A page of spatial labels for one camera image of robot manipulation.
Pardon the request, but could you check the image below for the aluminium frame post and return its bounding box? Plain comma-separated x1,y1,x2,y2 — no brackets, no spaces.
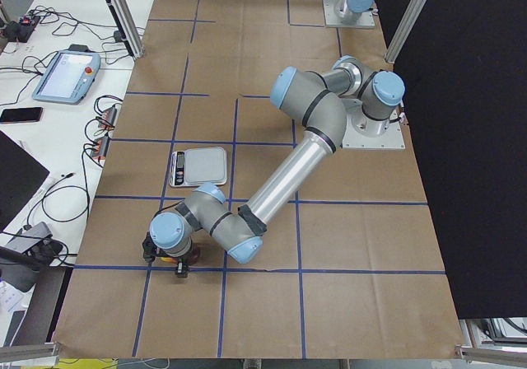
105,0,145,59

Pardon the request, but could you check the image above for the near teach pendant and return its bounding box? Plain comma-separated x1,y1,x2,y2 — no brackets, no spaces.
32,50,100,105

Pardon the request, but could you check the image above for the silver digital kitchen scale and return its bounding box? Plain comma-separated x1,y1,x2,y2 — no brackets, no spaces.
169,147,227,188

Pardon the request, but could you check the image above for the brown paper table cover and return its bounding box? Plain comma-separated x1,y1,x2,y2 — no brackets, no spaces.
54,0,462,359

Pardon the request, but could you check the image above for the black smartphone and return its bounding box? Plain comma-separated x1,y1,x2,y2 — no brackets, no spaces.
0,107,43,124

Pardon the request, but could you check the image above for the black laptop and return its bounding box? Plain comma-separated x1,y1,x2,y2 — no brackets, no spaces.
0,133,49,230

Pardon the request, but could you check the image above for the red yellow mango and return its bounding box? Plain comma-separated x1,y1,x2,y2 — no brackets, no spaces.
159,242,201,265

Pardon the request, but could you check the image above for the grey usb hub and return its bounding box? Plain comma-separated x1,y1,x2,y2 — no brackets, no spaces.
5,222,53,254

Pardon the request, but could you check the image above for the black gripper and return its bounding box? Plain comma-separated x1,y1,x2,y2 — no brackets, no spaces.
164,249,200,278

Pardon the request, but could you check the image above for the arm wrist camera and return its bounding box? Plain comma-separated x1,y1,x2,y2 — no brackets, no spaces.
142,232,159,264

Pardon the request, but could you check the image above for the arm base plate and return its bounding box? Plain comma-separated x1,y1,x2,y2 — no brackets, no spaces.
323,0,375,29
342,98,405,150

